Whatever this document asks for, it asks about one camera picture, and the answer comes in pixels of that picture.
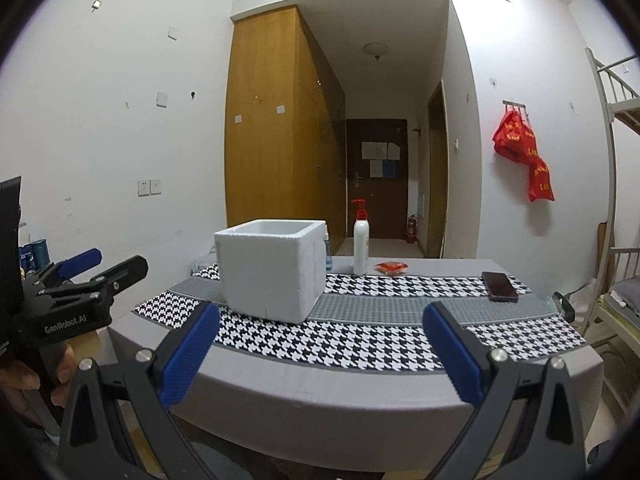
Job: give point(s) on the metal bunk bed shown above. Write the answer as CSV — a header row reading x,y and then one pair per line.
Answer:
x,y
611,160

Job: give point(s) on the white foam box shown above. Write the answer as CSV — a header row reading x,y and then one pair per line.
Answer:
x,y
270,275

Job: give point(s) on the wooden wardrobe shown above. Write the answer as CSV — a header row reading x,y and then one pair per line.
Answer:
x,y
270,135

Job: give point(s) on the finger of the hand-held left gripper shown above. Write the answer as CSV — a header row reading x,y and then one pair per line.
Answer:
x,y
80,260
120,270

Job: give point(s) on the white wall switch plate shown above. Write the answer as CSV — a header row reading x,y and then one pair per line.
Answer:
x,y
161,99

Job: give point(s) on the blue paper notice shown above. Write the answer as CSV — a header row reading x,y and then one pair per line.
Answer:
x,y
389,168

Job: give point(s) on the grey tablecloth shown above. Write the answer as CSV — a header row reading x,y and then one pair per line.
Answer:
x,y
325,400

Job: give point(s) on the wooden side door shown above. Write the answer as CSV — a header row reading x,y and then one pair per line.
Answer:
x,y
437,185

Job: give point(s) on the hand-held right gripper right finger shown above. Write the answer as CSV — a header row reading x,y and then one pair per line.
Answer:
x,y
455,360

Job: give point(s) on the grey pillow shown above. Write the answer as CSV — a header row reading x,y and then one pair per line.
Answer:
x,y
627,292

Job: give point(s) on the white wall socket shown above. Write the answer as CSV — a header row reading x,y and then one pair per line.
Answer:
x,y
156,186
143,187

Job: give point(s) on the bed mattress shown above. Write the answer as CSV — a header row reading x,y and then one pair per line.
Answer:
x,y
620,325

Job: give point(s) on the white blank wall plate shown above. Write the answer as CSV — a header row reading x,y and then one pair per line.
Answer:
x,y
174,33

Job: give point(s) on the person's left hand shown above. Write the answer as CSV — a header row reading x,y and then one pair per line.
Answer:
x,y
65,370

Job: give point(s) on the red plastic bag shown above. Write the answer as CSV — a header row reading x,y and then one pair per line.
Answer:
x,y
512,137
541,182

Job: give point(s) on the red snack packet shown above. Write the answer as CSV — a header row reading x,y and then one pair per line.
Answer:
x,y
391,268

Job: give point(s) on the white pump lotion bottle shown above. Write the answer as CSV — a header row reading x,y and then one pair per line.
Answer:
x,y
361,245

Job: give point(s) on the black smartphone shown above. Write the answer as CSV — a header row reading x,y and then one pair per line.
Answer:
x,y
500,286

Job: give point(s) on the dark brown door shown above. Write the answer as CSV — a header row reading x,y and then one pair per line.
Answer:
x,y
375,200

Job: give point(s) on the blue spray bottle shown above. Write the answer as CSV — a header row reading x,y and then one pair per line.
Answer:
x,y
328,255

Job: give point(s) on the leaning wooden board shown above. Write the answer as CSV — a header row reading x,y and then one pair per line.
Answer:
x,y
601,250

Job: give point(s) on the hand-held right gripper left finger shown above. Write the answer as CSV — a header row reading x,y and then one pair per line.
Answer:
x,y
190,355

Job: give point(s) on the metal wall hook rack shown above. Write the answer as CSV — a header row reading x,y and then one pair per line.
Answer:
x,y
515,105

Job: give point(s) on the red fire extinguisher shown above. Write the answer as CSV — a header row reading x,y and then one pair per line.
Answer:
x,y
411,230

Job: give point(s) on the brown cardboard box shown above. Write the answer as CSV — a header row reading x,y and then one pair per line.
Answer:
x,y
85,347

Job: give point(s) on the ceiling lamp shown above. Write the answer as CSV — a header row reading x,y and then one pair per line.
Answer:
x,y
376,51

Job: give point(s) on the houndstooth table runner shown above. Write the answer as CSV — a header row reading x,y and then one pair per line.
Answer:
x,y
350,340

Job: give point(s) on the white paper notice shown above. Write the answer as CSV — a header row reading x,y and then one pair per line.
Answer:
x,y
376,168
393,150
374,151

